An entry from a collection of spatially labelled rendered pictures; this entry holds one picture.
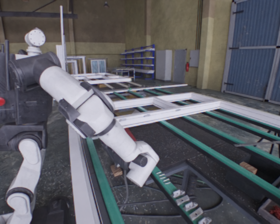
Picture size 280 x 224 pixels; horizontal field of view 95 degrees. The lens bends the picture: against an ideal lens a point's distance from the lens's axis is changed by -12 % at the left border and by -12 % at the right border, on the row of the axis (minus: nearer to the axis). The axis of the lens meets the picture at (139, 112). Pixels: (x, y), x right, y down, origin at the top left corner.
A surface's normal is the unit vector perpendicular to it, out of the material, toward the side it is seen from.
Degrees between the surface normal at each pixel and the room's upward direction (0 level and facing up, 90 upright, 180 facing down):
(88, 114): 43
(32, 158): 90
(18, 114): 105
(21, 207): 90
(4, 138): 90
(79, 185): 0
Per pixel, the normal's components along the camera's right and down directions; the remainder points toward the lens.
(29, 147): 0.39, 0.30
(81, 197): 0.00, -0.95
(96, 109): 0.01, -0.47
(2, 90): 0.73, 0.29
